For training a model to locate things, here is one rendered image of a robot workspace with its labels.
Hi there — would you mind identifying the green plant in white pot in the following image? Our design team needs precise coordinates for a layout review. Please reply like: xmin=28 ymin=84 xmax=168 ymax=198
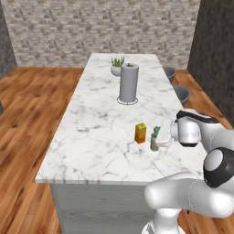
xmin=110 ymin=56 xmax=126 ymax=78

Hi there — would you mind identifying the grey bar stool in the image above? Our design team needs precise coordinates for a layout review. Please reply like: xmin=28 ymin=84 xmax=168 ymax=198
xmin=162 ymin=66 xmax=176 ymax=84
xmin=173 ymin=84 xmax=192 ymax=108

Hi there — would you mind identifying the grey paper towel roll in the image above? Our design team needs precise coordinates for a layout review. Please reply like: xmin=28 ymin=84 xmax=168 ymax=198
xmin=116 ymin=62 xmax=140 ymax=106

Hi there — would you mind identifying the green drink bottle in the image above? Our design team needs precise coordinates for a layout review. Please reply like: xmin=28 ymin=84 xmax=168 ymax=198
xmin=150 ymin=125 xmax=161 ymax=152

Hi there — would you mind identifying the orange juice carton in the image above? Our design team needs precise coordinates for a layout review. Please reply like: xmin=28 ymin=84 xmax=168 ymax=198
xmin=134 ymin=122 xmax=147 ymax=144

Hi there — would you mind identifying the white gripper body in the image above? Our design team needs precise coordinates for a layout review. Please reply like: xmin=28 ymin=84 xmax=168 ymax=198
xmin=155 ymin=119 xmax=176 ymax=148

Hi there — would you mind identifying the grey kitchen island cabinet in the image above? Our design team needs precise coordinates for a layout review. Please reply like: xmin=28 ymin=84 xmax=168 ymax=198
xmin=48 ymin=182 xmax=159 ymax=234

